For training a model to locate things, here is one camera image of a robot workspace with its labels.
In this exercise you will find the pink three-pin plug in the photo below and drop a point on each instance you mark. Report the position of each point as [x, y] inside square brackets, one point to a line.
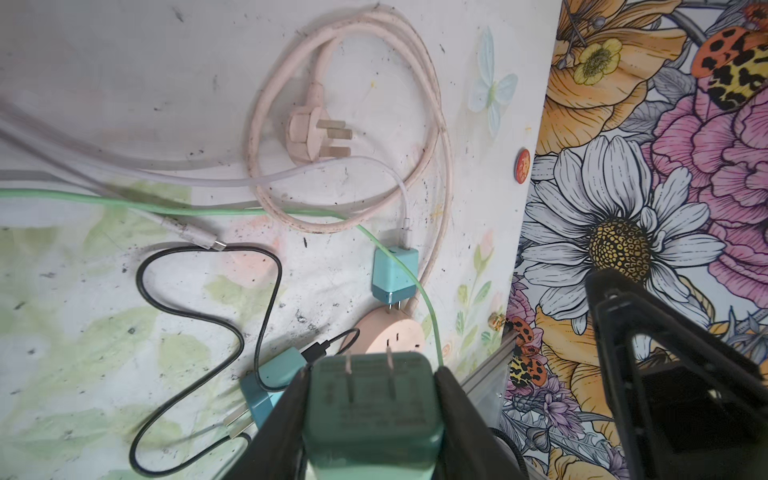
[310, 132]

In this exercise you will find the green plug adapter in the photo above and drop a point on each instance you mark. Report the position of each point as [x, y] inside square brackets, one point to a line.
[373, 416]

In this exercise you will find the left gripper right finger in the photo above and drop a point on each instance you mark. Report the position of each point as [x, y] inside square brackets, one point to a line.
[469, 449]

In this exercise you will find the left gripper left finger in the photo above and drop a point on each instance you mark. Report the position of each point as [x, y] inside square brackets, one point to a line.
[278, 452]

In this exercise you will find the teal adapter with white cable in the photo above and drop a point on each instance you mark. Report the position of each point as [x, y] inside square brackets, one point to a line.
[390, 284]

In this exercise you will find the red round sticker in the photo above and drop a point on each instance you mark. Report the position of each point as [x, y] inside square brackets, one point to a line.
[522, 166]

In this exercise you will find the round pink socket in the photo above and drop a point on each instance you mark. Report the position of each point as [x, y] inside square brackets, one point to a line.
[385, 329]

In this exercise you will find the teal adapter with black cable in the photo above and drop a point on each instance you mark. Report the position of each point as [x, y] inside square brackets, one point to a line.
[262, 393]

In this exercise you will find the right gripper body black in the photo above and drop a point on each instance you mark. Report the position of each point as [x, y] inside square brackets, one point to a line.
[685, 404]

